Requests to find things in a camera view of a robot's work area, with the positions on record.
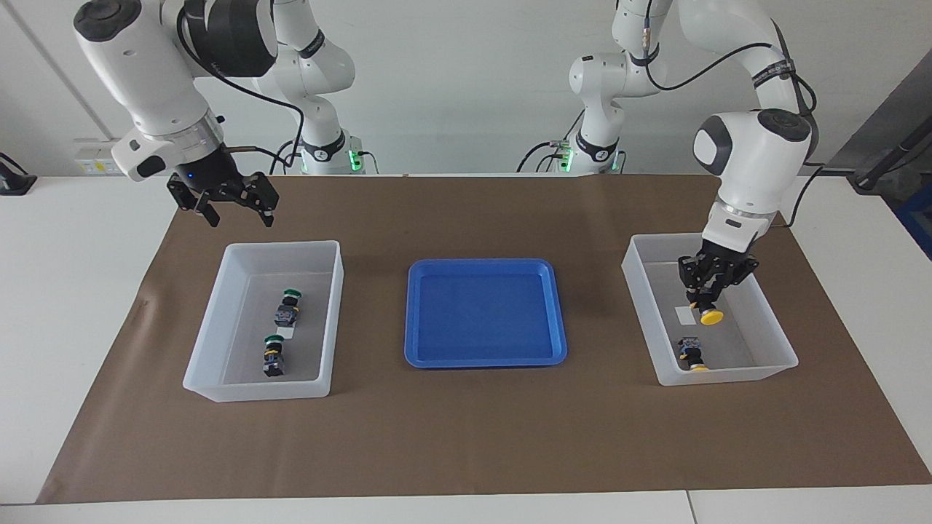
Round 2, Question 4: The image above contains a green push button switch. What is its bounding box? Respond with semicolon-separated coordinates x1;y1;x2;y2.
274;288;303;328
262;334;287;378

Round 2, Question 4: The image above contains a translucent white plastic box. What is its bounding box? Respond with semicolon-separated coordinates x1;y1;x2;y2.
621;233;799;386
182;240;344;403

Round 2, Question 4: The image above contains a white wall socket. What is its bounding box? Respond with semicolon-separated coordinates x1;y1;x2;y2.
75;138;123;176

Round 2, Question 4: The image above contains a black desk object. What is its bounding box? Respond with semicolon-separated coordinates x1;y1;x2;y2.
0;151;38;197

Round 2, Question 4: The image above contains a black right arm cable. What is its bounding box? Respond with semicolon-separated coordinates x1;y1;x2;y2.
177;0;307;176

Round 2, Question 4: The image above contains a blue plastic tray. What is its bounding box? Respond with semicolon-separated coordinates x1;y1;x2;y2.
404;258;568;369

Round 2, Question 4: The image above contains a dark grey cabinet panel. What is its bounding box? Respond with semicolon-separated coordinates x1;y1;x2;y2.
830;69;932;183

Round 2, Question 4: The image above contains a blue crate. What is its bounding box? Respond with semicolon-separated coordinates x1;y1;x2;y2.
894;182;932;261

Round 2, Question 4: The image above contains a yellow push button switch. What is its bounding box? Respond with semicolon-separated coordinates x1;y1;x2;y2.
678;336;710;373
695;291;726;327

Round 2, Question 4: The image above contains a brown paper table mat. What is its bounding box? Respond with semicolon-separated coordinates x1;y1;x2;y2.
36;173;932;505

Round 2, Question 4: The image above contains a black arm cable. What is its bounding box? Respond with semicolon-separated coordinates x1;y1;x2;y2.
177;0;307;176
639;0;829;228

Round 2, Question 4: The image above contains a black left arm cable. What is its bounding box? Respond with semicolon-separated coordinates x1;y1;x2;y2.
639;0;829;228

